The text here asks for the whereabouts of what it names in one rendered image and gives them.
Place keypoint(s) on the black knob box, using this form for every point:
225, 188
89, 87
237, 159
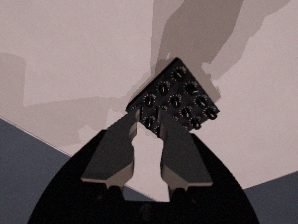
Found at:
176, 95

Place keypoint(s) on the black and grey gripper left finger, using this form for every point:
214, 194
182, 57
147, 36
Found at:
106, 160

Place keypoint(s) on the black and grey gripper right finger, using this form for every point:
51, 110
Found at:
186, 162

